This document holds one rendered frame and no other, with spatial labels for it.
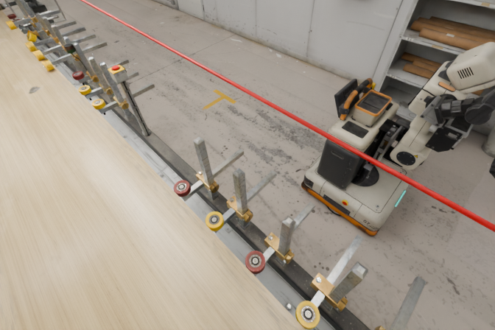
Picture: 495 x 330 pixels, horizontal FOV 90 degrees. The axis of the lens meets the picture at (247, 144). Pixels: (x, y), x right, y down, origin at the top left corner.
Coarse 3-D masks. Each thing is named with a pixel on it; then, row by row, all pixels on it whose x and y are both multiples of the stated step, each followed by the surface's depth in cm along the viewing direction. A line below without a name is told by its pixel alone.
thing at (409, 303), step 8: (416, 280) 96; (416, 288) 94; (408, 296) 92; (416, 296) 92; (408, 304) 91; (400, 312) 89; (408, 312) 89; (400, 320) 88; (392, 328) 87; (400, 328) 86
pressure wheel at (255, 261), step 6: (252, 252) 99; (258, 252) 99; (246, 258) 98; (252, 258) 98; (258, 258) 98; (264, 258) 98; (246, 264) 96; (252, 264) 96; (258, 264) 96; (264, 264) 96; (252, 270) 95; (258, 270) 95
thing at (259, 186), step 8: (272, 176) 131; (256, 184) 128; (264, 184) 128; (248, 192) 125; (256, 192) 126; (248, 200) 123; (232, 208) 119; (224, 216) 117; (232, 216) 119; (224, 224) 116; (216, 232) 114
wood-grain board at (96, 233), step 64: (0, 64) 214; (0, 128) 157; (64, 128) 155; (0, 192) 124; (64, 192) 123; (128, 192) 121; (0, 256) 103; (64, 256) 102; (128, 256) 101; (192, 256) 100; (0, 320) 88; (64, 320) 87; (128, 320) 86; (192, 320) 85; (256, 320) 85
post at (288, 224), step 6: (288, 216) 88; (282, 222) 87; (288, 222) 86; (294, 222) 86; (282, 228) 90; (288, 228) 86; (282, 234) 93; (288, 234) 89; (282, 240) 97; (288, 240) 95; (282, 246) 101; (288, 246) 101; (282, 252) 105
